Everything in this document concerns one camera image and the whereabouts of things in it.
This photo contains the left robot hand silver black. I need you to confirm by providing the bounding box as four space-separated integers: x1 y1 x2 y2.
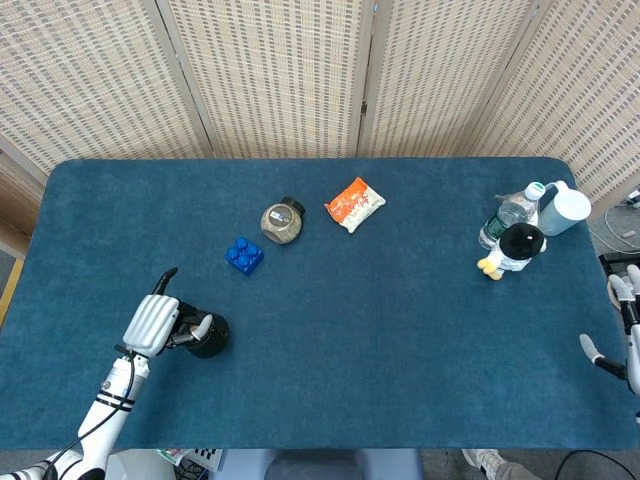
121 266 214 359

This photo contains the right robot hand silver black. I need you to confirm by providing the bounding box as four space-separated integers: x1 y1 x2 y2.
578 264 640 396

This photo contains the small black kettle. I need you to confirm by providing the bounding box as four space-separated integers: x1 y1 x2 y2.
179 302 231 360

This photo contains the black floor device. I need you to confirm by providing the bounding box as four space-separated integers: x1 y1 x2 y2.
598 251 640 277

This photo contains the blue toy building brick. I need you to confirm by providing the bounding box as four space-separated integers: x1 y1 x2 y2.
224 235 266 277

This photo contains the green printed paper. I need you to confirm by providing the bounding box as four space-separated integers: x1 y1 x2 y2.
158 448 194 466

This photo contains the white box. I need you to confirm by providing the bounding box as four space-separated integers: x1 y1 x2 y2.
102 448 176 480

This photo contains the black white checkered board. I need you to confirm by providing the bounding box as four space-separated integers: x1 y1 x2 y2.
192 448 225 472

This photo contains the pale blue plastic pitcher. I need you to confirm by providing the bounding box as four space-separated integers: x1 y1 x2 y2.
537 180 593 237

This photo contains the penguin plush toy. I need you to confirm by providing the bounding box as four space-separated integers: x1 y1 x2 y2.
476 222 548 282

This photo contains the round glass jar black lid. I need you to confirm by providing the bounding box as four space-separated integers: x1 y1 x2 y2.
260 196 307 246

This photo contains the grey trouser leg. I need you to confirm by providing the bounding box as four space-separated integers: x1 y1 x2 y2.
492 462 542 480

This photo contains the clear plastic water bottle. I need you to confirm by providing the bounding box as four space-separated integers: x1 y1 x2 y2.
477 181 546 251

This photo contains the white sneaker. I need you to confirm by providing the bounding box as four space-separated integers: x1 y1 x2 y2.
461 448 511 480

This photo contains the blue felt table cover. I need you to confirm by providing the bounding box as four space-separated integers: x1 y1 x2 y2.
0 157 640 451

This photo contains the orange white snack packet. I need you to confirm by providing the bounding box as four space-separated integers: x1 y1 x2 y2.
323 176 387 235

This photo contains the woven folding screen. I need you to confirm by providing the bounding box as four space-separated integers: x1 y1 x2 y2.
0 0 640 221

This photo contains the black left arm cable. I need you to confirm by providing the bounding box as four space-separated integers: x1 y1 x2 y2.
47 343 139 474

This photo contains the white floor cable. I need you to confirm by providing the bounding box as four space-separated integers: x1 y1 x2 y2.
602 202 640 251

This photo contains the black floor cable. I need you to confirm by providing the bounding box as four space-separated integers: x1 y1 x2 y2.
554 449 609 480

